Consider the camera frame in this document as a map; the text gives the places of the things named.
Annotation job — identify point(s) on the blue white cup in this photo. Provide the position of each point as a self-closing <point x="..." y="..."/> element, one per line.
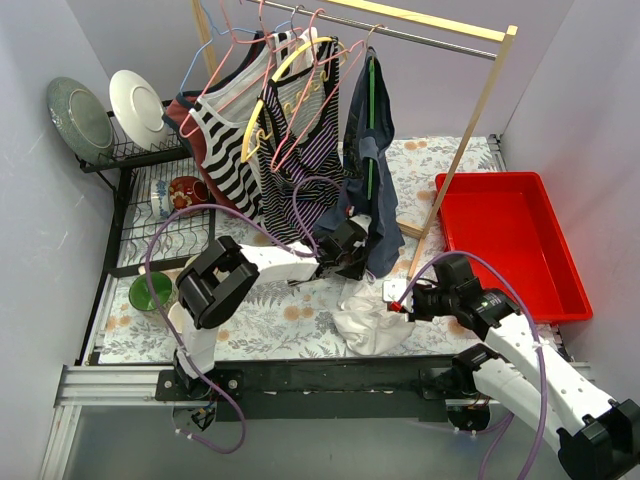
<point x="161" y="205"/>

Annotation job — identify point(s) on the green bowl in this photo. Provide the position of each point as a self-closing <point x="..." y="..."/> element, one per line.
<point x="142" y="301"/>

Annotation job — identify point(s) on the green patterned plate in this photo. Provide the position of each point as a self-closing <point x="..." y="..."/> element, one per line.
<point x="80" y="119"/>

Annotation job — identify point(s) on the green hanger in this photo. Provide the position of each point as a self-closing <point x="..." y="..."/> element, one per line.
<point x="371" y="124"/>

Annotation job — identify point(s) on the white tank top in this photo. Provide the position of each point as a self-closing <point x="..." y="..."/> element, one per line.
<point x="364" y="321"/>

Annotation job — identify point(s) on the navy blue tank top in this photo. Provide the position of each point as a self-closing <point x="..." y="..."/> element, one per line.
<point x="359" y="144"/>

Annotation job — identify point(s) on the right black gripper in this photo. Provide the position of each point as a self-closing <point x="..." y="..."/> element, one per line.
<point x="417" y="304"/>

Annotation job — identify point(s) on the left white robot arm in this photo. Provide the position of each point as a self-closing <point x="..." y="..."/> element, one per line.
<point x="212" y="287"/>

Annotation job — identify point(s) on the white plate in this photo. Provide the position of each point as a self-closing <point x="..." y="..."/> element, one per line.
<point x="138" y="109"/>

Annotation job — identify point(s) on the red plastic bin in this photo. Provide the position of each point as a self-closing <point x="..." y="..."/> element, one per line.
<point x="507" y="219"/>

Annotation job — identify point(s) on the maroon tank top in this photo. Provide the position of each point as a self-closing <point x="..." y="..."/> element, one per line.
<point x="177" y="114"/>

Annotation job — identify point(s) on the black dish rack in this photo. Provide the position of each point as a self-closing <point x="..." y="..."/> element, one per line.
<point x="118" y="333"/>

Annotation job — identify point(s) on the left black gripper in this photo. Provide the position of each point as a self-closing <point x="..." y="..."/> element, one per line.
<point x="347" y="240"/>

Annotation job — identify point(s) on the wooden clothes rack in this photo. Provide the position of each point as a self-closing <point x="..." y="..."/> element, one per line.
<point x="433" y="81"/>

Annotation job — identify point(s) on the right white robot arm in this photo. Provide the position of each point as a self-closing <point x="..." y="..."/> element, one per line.
<point x="594" y="435"/>

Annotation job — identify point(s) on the black white striped top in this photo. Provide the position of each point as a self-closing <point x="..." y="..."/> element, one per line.
<point x="221" y="114"/>

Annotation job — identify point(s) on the floral table mat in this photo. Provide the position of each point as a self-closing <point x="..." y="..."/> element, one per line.
<point x="278" y="321"/>

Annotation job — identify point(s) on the red floral bowl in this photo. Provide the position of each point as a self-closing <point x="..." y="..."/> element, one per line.
<point x="186" y="191"/>

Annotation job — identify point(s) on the blue wire hanger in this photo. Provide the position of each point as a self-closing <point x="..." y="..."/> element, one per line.
<point x="239" y="35"/>

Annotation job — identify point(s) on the purple striped tank top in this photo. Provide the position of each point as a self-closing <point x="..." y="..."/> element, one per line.
<point x="300" y="168"/>

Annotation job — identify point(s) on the yellow hanger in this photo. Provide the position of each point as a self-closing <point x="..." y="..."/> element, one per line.
<point x="301" y="97"/>

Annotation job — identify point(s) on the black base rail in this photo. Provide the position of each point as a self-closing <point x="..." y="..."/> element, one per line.
<point x="424" y="388"/>

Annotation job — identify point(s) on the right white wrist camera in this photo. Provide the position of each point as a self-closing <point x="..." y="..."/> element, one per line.
<point x="397" y="294"/>

